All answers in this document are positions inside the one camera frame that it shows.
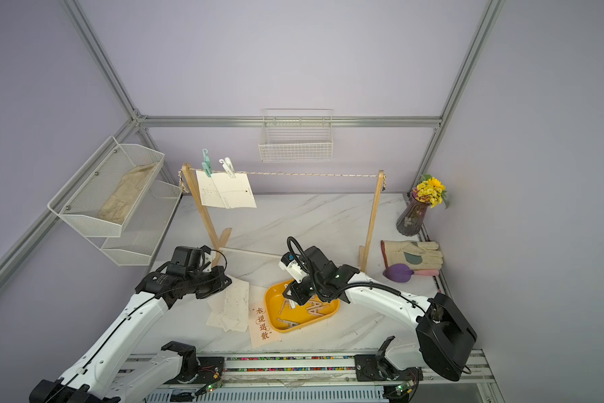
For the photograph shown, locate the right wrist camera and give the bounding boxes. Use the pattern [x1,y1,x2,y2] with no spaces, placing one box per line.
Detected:
[278,253,308,283]

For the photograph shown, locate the beige work gloves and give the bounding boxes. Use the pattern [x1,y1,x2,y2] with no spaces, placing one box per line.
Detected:
[381,241,444,270]

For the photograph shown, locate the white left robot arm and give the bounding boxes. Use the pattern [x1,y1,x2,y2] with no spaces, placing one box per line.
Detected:
[29,246,232,402]

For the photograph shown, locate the dark purple vase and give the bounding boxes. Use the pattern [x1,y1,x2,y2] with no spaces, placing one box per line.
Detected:
[396,195,430,237]

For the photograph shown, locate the white wire wall basket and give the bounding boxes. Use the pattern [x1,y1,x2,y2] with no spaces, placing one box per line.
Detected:
[258,108,334,163]

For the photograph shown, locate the wooden clothesline rack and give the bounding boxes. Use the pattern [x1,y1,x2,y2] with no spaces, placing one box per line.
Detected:
[178,163,386,271]

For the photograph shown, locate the green plastic clothespin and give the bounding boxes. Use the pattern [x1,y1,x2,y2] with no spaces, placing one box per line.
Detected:
[201,149,213,177]

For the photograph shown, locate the pink wooden clothespin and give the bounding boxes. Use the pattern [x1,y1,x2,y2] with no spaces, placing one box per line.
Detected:
[278,299,290,315]

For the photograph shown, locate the white plastic clothespin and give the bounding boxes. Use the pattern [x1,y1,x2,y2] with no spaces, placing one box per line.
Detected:
[219,157,236,178]

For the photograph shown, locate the yellow plastic tray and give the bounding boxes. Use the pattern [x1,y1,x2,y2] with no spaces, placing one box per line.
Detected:
[264,281,340,333]

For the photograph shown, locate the beige cloth in shelf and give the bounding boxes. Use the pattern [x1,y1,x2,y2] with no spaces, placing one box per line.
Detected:
[97,163,157,224]

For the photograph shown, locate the white mesh lower shelf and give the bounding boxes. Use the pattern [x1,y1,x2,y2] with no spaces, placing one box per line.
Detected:
[100,181,182,266]

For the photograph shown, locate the grey plastic clothespin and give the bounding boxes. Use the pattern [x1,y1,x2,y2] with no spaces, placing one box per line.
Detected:
[276,317,299,328]

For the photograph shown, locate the purple pink toy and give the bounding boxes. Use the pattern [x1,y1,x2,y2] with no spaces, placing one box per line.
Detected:
[383,264,439,283]

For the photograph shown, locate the aluminium cage frame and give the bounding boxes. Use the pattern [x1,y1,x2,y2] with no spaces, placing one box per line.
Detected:
[0,1,504,294]

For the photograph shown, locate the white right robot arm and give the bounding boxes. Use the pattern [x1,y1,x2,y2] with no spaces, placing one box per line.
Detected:
[279,236,477,381]

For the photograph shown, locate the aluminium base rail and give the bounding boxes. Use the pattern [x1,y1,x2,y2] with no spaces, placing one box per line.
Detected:
[105,351,504,402]

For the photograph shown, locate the white mesh shelf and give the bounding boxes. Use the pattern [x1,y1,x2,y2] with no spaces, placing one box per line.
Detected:
[100,181,182,266]
[48,137,164,238]

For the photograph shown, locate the white mesh upper shelf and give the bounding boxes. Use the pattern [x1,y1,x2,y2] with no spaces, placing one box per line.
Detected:
[48,137,164,238]

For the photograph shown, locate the pink lettered postcard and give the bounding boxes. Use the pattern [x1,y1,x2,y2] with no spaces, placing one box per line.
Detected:
[248,303,281,349]

